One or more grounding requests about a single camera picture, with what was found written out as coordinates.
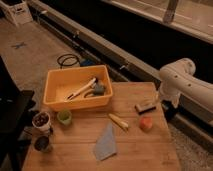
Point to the black whiteboard eraser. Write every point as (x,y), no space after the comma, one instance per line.
(144,107)

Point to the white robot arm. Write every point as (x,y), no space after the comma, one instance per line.
(177,78)

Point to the grey green object in tray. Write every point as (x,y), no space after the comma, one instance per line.
(96,90)

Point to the yellow plastic tray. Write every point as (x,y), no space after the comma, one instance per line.
(61,83)

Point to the blue floor object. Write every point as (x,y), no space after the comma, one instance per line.
(86,62)

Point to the green plastic cup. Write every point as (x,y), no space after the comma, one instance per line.
(64,117)

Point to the orange peach toy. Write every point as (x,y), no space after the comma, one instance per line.
(145,123)

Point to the blue grey cloth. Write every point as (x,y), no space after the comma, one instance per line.
(105,145)

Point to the white cup with dark contents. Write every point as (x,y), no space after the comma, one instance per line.
(41,121)

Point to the dark metal cup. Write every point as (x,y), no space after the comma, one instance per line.
(42,144)

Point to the black chair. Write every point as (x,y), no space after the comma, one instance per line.
(14,106)

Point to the white storage box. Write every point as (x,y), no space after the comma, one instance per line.
(17,14)

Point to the white handled brush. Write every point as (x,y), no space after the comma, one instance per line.
(81,89)

